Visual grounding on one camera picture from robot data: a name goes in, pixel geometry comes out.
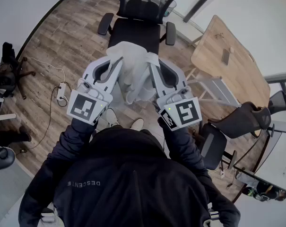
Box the smartphone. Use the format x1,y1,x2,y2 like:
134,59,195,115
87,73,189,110
221,48,231,66

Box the white floor cable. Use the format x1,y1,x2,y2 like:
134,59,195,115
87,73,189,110
26,56,67,84

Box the person's black jacket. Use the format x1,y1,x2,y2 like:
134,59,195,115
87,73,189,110
18,124,242,227

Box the wire mesh wastebasket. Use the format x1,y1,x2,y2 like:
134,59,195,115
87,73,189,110
159,0,177,17

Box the white desk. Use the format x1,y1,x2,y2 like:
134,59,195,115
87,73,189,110
0,96,17,123

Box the person's right white shoe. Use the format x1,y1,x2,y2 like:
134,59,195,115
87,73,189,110
129,117,145,131

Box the black swivel chair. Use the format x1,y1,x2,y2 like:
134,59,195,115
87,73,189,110
0,41,36,101

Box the black framed window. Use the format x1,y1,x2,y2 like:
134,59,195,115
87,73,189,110
263,71,286,111
133,0,222,23

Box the brown shell chair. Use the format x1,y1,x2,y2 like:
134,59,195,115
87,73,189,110
208,101,272,139

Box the white clothes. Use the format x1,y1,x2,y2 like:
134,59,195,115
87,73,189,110
106,40,161,105

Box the black backpack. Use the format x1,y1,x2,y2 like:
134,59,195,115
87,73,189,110
241,180,286,202

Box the person's left white shoe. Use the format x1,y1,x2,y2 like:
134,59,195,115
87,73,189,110
105,107,120,128

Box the white backpack strap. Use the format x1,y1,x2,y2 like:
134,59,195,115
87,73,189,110
40,202,60,227
203,202,220,227

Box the person's right forearm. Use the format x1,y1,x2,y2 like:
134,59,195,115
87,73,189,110
158,117,205,172

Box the person's white shoe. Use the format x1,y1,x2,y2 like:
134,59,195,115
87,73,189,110
129,117,145,131
105,107,120,128

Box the person's left forearm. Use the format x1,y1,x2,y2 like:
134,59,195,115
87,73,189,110
47,118,97,165

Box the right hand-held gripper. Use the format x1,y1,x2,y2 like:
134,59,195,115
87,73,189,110
148,58,203,131

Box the grey and black chair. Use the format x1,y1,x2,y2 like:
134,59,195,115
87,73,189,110
199,123,238,171

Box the wooden table with white legs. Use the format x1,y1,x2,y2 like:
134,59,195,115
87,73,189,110
185,15,271,137

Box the black office chair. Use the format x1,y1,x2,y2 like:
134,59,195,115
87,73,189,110
97,0,182,56

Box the black floor cable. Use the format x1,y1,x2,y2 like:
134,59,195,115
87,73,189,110
28,81,70,151

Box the whiteboard with black frame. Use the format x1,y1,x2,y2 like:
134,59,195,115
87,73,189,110
232,117,286,196

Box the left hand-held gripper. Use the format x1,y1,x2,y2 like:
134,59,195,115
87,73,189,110
66,56,124,125

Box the white power strip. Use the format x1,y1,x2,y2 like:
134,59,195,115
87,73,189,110
57,82,68,101

